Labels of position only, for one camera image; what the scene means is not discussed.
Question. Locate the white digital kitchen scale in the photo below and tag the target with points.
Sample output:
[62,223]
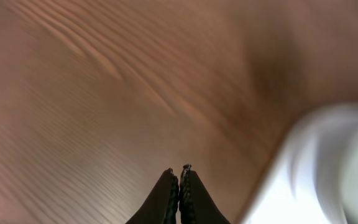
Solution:
[278,193]

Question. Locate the grey round bowl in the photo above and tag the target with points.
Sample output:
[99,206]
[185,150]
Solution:
[337,127]

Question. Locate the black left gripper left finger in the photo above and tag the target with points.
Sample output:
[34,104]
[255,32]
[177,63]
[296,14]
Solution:
[161,205]

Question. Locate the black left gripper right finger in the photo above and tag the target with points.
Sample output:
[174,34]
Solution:
[195,203]

